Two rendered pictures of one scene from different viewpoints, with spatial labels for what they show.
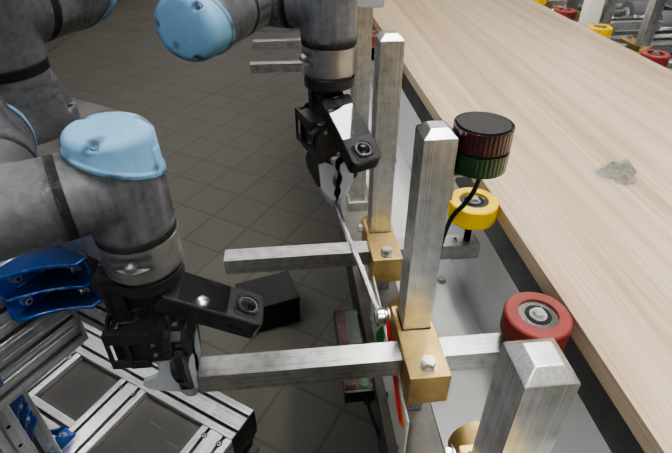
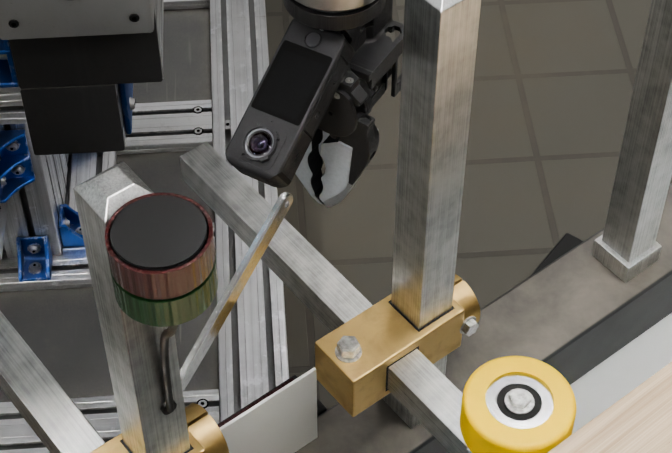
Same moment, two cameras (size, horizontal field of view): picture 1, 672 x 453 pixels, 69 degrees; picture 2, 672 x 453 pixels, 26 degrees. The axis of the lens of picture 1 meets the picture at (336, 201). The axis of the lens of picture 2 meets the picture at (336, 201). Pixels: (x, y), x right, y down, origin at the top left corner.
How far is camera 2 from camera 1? 0.80 m
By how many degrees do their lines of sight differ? 45
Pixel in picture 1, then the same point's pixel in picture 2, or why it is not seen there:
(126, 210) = not seen: outside the picture
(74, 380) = (174, 171)
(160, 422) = (188, 332)
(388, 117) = (416, 125)
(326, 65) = not seen: outside the picture
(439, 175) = (99, 253)
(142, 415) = not seen: hidden behind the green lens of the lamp
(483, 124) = (147, 231)
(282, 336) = not seen: hidden behind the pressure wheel
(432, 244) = (118, 347)
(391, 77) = (421, 59)
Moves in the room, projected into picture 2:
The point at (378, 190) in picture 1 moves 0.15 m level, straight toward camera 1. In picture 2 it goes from (402, 239) to (220, 309)
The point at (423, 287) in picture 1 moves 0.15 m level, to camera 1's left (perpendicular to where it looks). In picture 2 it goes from (126, 401) to (33, 256)
